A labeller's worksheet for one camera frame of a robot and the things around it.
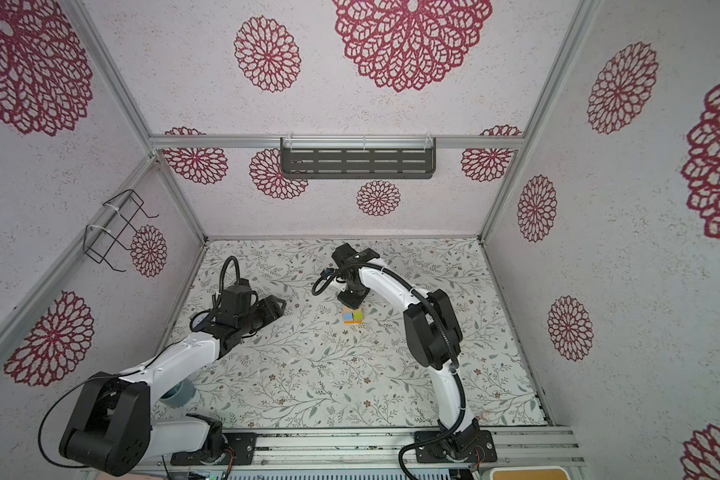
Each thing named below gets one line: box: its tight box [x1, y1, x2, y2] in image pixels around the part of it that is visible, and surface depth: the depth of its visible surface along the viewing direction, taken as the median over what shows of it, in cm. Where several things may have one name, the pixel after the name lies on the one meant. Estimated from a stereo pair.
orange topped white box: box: [489, 466, 571, 480], surface depth 67 cm
